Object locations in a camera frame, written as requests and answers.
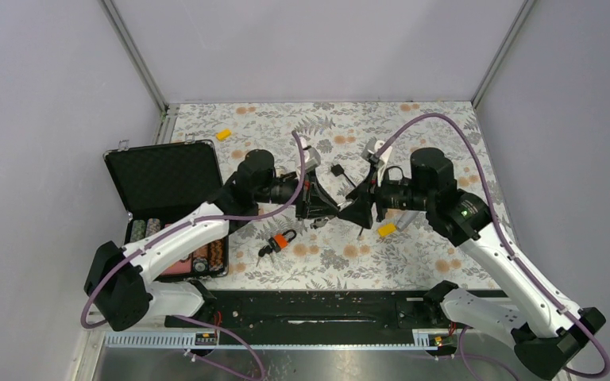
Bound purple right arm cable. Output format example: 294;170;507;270
376;113;610;379

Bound grey marker yellow cap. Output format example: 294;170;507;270
377;210;419;237

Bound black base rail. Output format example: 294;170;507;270
196;290;451;347

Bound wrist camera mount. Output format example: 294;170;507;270
361;137;392;185
295;140;321;180

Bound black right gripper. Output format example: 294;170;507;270
337;163;434;229

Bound black poker chip case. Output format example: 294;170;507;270
103;140;229;282

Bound black cord with fob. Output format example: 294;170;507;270
330;163;369;241

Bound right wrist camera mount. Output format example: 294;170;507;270
361;137;392;185

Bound yellow block near case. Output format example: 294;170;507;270
216;129;232;141

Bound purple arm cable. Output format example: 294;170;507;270
376;113;610;379
79;130;309;331

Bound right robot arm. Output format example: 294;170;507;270
338;148;606;380

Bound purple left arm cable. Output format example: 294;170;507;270
79;130;309;331

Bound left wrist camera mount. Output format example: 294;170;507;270
295;140;321;180

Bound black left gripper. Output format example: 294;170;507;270
256;169;341;221

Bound floral table cloth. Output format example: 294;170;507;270
172;102;507;290

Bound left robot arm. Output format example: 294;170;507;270
81;147;339;331

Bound small orange black padlock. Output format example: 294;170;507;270
256;229;298;266

